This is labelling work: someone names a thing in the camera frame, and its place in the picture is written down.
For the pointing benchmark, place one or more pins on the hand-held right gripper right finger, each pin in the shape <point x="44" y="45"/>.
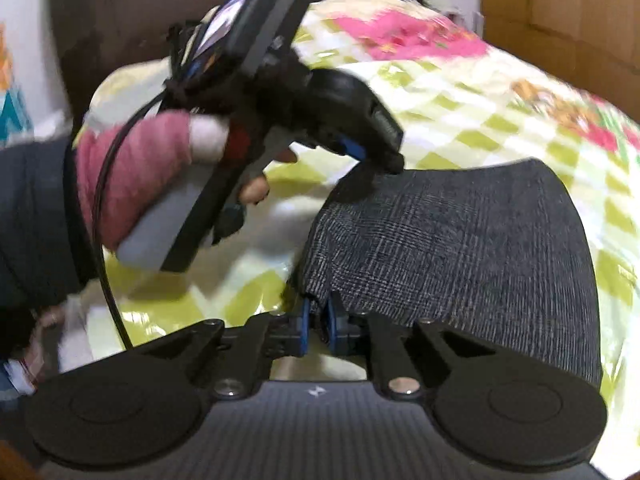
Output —
<point x="330" y="324"/>

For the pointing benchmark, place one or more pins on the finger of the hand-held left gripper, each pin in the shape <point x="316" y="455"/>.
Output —
<point x="375" y="162"/>

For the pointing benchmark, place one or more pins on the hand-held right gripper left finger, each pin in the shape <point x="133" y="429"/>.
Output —
<point x="305" y="325"/>

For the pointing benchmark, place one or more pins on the dark grey pants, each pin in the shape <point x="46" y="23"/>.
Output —
<point x="450" y="260"/>

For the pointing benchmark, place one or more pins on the person's left forearm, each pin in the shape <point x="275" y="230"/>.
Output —
<point x="135" y="170"/>

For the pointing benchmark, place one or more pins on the person's left hand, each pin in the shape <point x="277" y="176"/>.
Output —
<point x="255" y="190"/>

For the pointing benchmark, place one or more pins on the checkered floral blanket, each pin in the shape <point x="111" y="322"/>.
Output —
<point x="450" y="100"/>

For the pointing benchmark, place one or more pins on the dark brown headboard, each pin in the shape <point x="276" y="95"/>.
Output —
<point x="125" y="20"/>

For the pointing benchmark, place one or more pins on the wooden wardrobe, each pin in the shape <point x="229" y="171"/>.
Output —
<point x="575" y="10"/>

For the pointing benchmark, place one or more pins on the colourful wall print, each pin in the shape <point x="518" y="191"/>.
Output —
<point x="12" y="90"/>

